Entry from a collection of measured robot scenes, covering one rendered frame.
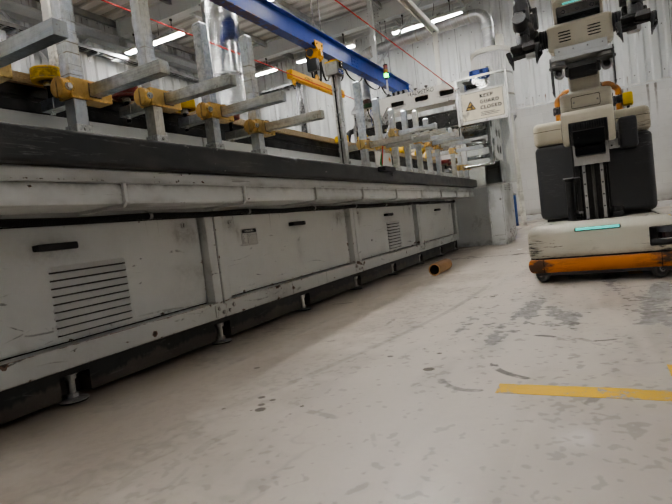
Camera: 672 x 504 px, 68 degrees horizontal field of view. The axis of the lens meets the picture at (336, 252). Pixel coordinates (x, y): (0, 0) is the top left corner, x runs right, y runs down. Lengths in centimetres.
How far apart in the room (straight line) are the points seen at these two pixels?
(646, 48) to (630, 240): 963
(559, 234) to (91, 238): 200
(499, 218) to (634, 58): 712
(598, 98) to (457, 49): 988
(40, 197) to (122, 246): 47
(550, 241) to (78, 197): 204
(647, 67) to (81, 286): 1131
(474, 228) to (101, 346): 455
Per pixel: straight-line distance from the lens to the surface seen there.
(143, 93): 157
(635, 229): 261
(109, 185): 145
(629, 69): 1196
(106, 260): 170
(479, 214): 561
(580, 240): 261
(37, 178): 133
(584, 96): 271
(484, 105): 553
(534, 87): 1198
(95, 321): 167
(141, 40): 164
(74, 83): 142
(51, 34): 112
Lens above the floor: 40
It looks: 3 degrees down
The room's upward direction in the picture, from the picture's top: 7 degrees counter-clockwise
